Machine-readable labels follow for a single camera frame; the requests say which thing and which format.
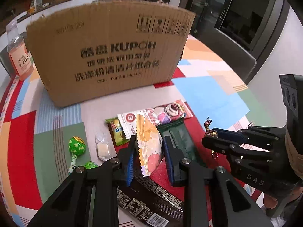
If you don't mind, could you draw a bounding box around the white orange Denmark snack packet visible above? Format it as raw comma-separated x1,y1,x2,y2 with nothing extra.
136,114,163,177

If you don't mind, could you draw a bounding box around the right hand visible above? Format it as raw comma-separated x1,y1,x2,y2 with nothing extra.
263,187,302,218

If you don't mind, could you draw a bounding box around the yellow green candy packet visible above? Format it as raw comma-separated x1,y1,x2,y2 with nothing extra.
105,117,129,146

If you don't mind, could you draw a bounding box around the dark green snack bar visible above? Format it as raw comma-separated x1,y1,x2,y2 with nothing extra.
157,119,207,167

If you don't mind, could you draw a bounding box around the gold foil wrapped candy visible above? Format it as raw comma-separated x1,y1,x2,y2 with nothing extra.
204,118,218,159

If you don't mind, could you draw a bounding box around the clear wrapped white candy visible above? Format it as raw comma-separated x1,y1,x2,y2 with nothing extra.
95,132,117,162

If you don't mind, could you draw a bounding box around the lower green lollipop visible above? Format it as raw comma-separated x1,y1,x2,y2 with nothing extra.
84,161,98,170

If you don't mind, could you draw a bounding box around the green lollipop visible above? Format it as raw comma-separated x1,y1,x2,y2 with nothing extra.
68,136,86,173
84,161,98,170

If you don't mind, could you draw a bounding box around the white red flat snack packet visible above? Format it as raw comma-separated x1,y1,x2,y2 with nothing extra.
117,100,193,139

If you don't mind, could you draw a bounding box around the black long snack packet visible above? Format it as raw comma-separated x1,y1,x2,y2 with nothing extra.
117,176,183,226

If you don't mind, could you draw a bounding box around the upper green lollipop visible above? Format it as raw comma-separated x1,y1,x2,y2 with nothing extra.
68,136,86,173

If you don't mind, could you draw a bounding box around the dark chair right near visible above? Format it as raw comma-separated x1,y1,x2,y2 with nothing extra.
197,28,257,84

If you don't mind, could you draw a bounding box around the colourful patchwork tablecloth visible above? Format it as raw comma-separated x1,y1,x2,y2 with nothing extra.
1,36,274,226

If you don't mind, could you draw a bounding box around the brown cardboard box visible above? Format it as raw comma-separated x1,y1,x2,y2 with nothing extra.
26,0,195,107

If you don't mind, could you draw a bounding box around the black glass sliding door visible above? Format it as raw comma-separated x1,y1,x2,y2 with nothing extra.
180,0,290,65

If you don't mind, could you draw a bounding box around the pink drink bottle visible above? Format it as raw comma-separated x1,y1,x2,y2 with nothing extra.
6,20,34,80

